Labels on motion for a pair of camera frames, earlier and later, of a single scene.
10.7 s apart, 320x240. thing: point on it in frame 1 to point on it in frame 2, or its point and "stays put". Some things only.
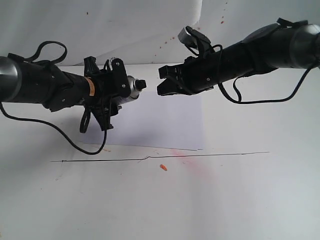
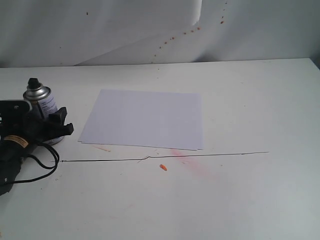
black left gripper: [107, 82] to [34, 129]
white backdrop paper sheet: [140, 32] stays put
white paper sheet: [157, 118] stays put
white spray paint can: [136, 85] to [41, 99]
